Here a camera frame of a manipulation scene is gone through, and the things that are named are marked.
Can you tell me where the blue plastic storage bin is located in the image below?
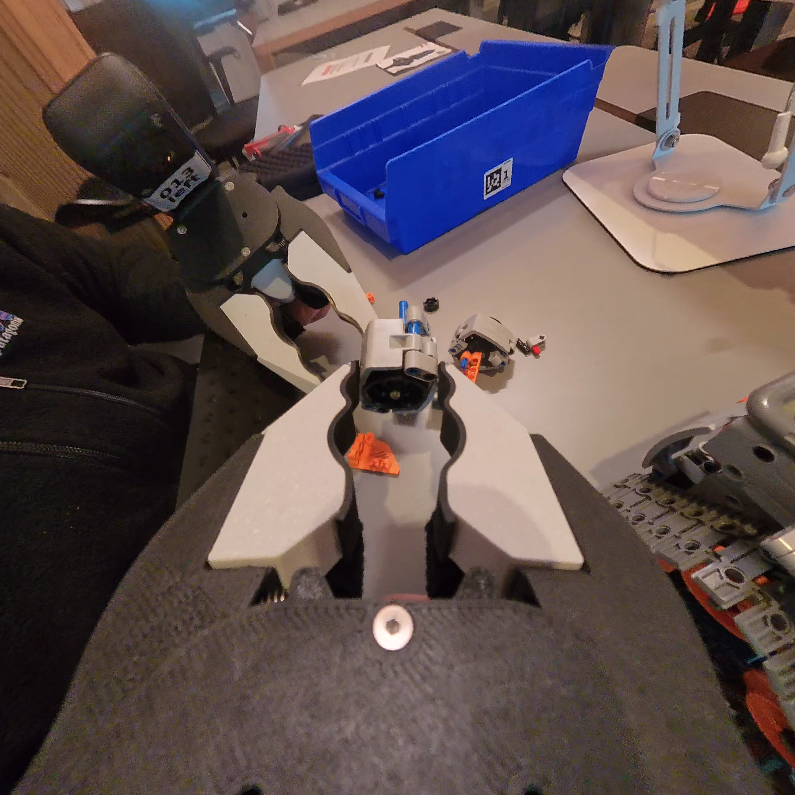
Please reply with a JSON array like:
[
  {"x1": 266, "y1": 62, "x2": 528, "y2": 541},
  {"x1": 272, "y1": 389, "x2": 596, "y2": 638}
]
[{"x1": 308, "y1": 40, "x2": 616, "y2": 255}]

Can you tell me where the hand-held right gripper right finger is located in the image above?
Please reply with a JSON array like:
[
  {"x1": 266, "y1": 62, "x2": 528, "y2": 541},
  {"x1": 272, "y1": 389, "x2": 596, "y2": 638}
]
[{"x1": 435, "y1": 365, "x2": 586, "y2": 575}]

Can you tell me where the grey block module orange part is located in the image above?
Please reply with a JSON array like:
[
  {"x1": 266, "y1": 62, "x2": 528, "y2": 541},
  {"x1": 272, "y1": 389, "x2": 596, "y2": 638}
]
[{"x1": 450, "y1": 313, "x2": 549, "y2": 376}]

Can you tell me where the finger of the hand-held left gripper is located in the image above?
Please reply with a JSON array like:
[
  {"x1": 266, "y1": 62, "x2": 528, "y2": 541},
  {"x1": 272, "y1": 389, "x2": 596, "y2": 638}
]
[
  {"x1": 282, "y1": 231, "x2": 370, "y2": 339},
  {"x1": 219, "y1": 291, "x2": 329, "y2": 395}
]

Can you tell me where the person's left hand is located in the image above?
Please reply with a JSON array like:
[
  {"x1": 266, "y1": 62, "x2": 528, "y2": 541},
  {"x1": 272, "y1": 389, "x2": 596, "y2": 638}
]
[{"x1": 289, "y1": 297, "x2": 329, "y2": 330}]

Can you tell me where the grey orange tracked toy robot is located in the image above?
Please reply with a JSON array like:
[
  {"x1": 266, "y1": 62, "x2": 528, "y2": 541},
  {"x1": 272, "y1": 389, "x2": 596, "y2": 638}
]
[{"x1": 596, "y1": 373, "x2": 795, "y2": 771}]

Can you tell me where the black and white sheet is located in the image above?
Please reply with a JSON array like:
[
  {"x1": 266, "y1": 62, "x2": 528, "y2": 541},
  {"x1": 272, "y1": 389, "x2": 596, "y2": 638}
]
[{"x1": 377, "y1": 42, "x2": 453, "y2": 77}]

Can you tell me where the black foam pad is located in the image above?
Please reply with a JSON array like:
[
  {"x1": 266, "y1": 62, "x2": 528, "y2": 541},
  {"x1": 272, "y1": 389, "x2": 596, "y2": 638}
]
[{"x1": 239, "y1": 142, "x2": 324, "y2": 201}]

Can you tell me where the white printed paper sheet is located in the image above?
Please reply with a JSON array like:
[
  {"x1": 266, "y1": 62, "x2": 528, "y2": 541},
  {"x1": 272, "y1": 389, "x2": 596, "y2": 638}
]
[{"x1": 302, "y1": 45, "x2": 398, "y2": 88}]

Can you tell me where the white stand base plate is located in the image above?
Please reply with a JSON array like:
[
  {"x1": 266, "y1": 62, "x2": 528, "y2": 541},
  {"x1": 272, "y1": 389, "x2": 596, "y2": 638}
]
[{"x1": 562, "y1": 133, "x2": 795, "y2": 274}]

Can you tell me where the red handled tool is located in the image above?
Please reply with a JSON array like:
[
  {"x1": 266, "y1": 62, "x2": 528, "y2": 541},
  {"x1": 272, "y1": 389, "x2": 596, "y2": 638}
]
[{"x1": 242, "y1": 123, "x2": 311, "y2": 162}]

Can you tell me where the grey block module blue pin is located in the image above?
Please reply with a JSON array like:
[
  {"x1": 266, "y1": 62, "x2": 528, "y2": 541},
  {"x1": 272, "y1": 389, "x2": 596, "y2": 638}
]
[{"x1": 359, "y1": 301, "x2": 443, "y2": 418}]

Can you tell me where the person's left forearm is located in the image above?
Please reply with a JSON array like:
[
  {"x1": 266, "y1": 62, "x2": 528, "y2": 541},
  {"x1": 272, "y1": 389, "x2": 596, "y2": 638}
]
[{"x1": 0, "y1": 205, "x2": 209, "y2": 342}]

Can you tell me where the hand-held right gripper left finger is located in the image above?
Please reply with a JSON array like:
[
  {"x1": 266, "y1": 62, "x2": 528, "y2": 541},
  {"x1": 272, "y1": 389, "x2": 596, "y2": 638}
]
[{"x1": 207, "y1": 364, "x2": 361, "y2": 575}]

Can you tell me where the orange wedge block plate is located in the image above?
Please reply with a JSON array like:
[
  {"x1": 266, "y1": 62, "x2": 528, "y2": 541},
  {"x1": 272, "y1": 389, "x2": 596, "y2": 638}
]
[{"x1": 347, "y1": 433, "x2": 400, "y2": 478}]

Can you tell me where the dark desk mat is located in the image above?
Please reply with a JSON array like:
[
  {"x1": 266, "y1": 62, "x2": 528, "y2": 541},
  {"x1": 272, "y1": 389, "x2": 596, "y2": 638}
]
[{"x1": 636, "y1": 90, "x2": 795, "y2": 147}]

